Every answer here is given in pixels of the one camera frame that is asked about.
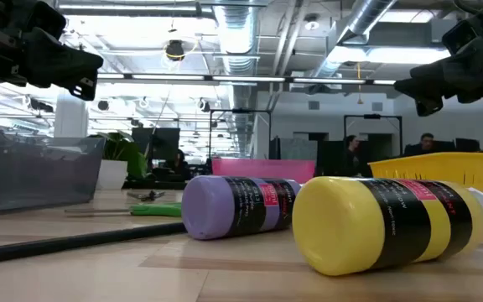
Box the green-handled scissors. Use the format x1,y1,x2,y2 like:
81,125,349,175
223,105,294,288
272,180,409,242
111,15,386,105
64,201,183,218

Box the long black pale-bristled paintbrush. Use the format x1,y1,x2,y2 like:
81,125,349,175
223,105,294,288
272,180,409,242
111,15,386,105
0,221,187,267

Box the yellow paint bottle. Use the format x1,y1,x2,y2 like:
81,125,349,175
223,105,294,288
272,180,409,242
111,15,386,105
291,175,483,277

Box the purple paint bottle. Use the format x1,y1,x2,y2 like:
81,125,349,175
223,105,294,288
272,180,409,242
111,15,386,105
181,174,303,241

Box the person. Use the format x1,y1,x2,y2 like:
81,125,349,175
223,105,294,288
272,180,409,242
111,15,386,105
341,134,373,178
169,148,192,181
403,132,456,158

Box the yellow slotted plastic basket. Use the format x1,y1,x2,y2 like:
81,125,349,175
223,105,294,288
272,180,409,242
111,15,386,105
368,151,483,213

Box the smoky grey transparent tray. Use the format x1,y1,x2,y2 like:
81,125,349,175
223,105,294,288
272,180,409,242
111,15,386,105
0,96,106,217

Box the green plant in white pot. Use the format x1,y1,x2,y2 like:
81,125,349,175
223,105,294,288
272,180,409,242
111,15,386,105
88,130,149,190

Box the black computer monitor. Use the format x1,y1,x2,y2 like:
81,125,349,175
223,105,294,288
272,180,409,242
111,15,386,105
131,127,181,161

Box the round white ceiling sensor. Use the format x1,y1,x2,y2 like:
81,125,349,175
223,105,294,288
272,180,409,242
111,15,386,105
303,13,321,31

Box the long ceiling light bar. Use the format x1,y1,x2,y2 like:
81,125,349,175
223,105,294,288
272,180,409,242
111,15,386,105
97,72,396,86

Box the pink transparent plastic bin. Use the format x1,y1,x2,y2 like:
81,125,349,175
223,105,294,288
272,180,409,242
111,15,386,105
211,158,317,185

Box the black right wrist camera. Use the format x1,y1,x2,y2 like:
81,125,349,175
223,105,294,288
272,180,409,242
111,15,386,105
441,18,480,55

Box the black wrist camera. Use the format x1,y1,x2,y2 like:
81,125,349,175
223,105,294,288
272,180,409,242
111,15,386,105
441,18,480,55
27,0,67,41

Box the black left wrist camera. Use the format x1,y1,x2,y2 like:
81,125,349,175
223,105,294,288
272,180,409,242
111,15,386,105
27,0,67,41

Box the black metal stand frame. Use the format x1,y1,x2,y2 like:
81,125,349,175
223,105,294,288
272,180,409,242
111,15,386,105
209,107,273,160
343,112,403,157

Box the yellow hanging cord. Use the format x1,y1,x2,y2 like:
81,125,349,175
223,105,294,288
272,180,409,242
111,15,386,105
355,62,364,106

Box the silver ventilation duct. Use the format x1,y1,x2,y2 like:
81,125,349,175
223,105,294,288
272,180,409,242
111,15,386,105
212,0,262,157
312,0,397,81

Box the black ceiling device yellow cable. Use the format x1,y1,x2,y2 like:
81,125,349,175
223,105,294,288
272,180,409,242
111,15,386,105
164,35,200,63

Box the black aluminium table frame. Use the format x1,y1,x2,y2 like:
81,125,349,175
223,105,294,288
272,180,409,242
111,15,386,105
122,179,192,191

